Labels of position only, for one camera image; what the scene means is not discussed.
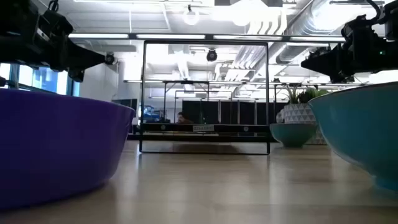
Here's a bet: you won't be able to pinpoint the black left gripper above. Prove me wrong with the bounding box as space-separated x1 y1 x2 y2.
36 33 106 82

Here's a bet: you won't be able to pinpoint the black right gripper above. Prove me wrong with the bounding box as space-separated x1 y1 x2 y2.
300 37 373 84

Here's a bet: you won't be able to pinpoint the teal floral patterned bowl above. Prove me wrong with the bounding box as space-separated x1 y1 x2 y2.
269 123 318 149
308 81 398 192

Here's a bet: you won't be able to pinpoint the purple bowl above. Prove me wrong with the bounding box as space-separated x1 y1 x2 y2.
0 88 137 210

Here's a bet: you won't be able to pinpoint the window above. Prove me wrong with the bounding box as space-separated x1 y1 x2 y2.
0 63 80 97

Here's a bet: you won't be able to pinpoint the succulent plant in patterned pot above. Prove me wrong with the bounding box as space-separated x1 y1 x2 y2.
275 83 330 146

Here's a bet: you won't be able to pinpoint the black room divider panels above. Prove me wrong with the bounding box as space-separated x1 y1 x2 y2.
182 100 289 125

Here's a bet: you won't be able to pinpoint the person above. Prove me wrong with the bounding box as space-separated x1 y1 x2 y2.
176 111 193 124

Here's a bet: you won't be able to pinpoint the white pendant lamp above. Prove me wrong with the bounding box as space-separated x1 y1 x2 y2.
182 3 200 26

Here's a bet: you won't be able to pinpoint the long ceiling light rail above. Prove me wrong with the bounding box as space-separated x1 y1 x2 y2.
68 32 346 43

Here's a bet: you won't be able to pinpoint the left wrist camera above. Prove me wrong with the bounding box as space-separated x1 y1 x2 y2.
42 8 75 35

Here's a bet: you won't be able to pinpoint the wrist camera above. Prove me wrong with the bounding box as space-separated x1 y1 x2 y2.
42 8 75 35
341 14 379 40

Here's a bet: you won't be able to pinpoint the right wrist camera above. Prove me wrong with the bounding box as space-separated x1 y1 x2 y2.
341 14 379 40

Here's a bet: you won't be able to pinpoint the wooden board with wire frames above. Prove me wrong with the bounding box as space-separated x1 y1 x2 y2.
139 39 271 156

